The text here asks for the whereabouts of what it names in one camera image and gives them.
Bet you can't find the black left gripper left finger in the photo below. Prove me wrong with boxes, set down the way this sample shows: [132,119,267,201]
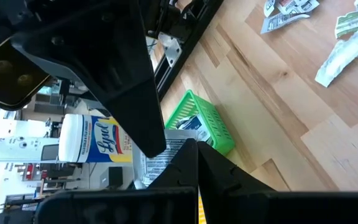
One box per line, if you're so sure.
[34,138,199,224]

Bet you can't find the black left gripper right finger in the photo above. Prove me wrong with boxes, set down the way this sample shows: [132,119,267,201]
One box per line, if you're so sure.
[198,140,358,224]

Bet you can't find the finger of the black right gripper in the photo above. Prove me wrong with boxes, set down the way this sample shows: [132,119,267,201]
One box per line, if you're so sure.
[11,0,167,158]

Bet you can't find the Lysol wipes canister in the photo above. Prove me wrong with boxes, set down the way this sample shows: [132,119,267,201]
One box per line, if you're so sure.
[57,113,134,164]

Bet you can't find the green plastic slotted basket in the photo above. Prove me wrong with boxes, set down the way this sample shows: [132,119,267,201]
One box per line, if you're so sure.
[164,89,236,156]

